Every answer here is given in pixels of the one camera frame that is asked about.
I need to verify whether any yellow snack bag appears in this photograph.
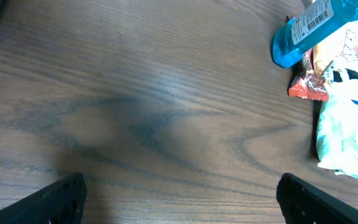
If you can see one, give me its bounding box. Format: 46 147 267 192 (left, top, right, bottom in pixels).
313 21 358 105

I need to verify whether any light teal snack packet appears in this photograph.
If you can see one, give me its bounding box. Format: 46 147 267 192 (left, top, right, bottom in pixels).
316 96 358 179

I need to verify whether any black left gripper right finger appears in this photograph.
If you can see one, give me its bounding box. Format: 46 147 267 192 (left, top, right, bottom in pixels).
276 172 358 224

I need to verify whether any teal mouthwash bottle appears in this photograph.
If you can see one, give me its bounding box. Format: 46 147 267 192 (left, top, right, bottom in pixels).
271 0 358 68

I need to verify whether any red chocolate bar wrapper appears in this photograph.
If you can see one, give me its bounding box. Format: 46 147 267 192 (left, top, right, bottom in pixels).
288 49 329 101

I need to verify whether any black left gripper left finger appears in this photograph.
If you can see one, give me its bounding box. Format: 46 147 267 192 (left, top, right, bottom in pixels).
0 172 87 224

